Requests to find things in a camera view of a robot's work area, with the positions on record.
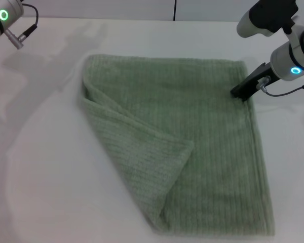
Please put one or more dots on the light green ribbed towel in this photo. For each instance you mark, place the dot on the light green ribbed towel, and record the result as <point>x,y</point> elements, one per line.
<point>187,114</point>

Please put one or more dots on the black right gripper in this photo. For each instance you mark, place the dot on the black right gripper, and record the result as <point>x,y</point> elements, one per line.
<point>250,84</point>

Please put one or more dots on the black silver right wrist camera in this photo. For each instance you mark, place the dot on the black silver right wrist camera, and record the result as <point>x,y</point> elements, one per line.
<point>263,15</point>

